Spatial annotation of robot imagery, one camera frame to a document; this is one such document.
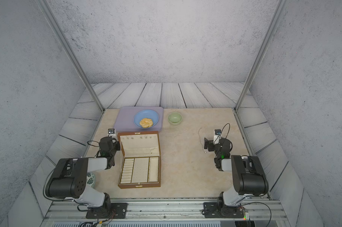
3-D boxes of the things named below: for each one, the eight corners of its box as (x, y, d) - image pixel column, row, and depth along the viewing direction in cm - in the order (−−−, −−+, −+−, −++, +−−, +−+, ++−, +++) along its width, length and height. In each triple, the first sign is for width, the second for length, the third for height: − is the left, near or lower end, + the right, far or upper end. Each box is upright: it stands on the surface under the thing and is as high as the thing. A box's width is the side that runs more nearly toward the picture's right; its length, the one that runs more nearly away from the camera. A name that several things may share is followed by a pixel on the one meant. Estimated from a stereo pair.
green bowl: (171, 127, 111) (171, 122, 106) (167, 118, 117) (166, 113, 112) (183, 123, 113) (184, 118, 109) (179, 115, 119) (179, 110, 115)
